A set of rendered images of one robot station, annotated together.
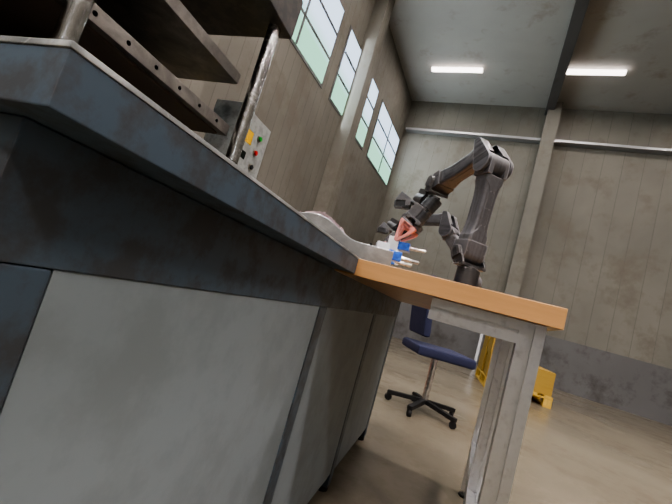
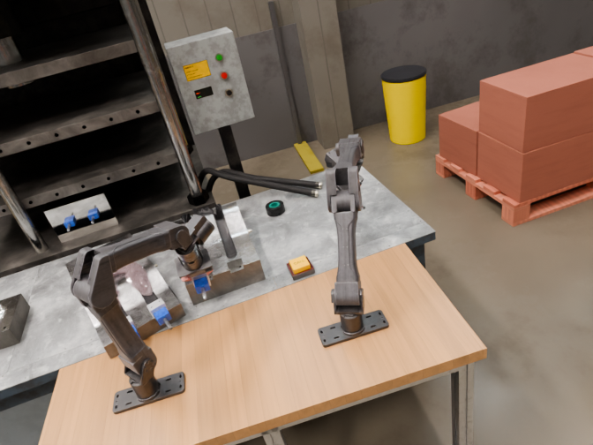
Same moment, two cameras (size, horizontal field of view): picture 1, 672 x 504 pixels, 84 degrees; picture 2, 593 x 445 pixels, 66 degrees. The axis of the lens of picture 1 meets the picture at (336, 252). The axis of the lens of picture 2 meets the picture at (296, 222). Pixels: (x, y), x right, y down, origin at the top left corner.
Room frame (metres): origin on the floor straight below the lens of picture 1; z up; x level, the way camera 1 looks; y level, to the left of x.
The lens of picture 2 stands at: (1.02, -1.39, 1.80)
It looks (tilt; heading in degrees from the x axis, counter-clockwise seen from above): 32 degrees down; 61
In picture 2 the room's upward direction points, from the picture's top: 13 degrees counter-clockwise
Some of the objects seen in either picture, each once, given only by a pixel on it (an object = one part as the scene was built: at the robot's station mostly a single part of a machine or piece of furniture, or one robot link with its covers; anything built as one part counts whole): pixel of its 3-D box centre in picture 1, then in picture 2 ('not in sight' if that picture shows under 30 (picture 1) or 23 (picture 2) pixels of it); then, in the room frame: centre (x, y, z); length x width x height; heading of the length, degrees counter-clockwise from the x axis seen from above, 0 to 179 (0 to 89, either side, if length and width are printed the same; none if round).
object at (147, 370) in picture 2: (468, 258); (138, 365); (1.02, -0.36, 0.90); 0.09 x 0.06 x 0.06; 108
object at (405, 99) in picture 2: not in sight; (405, 106); (3.92, 1.38, 0.30); 0.39 x 0.38 x 0.60; 66
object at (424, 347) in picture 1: (435, 345); not in sight; (2.99, -0.97, 0.53); 0.61 x 0.58 x 1.05; 73
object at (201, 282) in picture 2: (406, 247); (202, 286); (1.29, -0.24, 0.93); 0.13 x 0.05 x 0.05; 72
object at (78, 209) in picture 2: not in sight; (86, 195); (1.21, 1.00, 0.87); 0.50 x 0.27 x 0.17; 71
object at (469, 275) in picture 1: (465, 281); (145, 384); (1.01, -0.37, 0.84); 0.20 x 0.07 x 0.08; 156
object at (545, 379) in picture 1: (513, 364); not in sight; (5.84, -3.15, 0.40); 1.35 x 0.98 x 0.79; 158
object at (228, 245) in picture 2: not in sight; (207, 232); (1.45, 0.05, 0.92); 0.35 x 0.16 x 0.09; 71
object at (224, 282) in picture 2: not in sight; (213, 240); (1.47, 0.07, 0.87); 0.50 x 0.26 x 0.14; 71
